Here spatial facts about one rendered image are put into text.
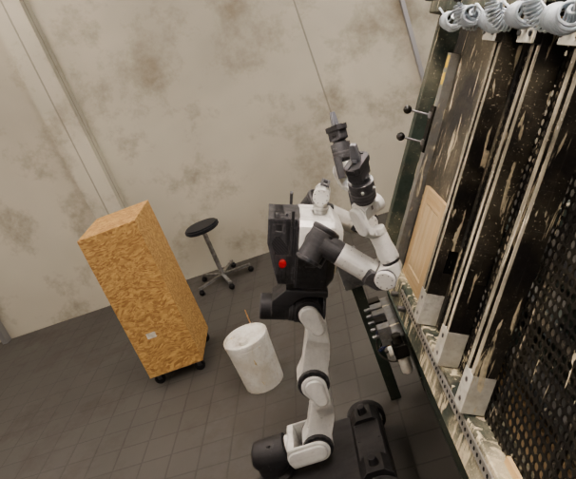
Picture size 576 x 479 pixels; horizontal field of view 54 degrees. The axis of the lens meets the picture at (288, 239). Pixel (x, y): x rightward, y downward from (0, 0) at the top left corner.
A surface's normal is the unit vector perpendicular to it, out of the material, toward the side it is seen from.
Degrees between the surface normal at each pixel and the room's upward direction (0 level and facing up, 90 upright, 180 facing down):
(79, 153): 90
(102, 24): 90
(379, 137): 90
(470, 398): 90
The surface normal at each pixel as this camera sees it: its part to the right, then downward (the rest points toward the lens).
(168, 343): 0.05, 0.34
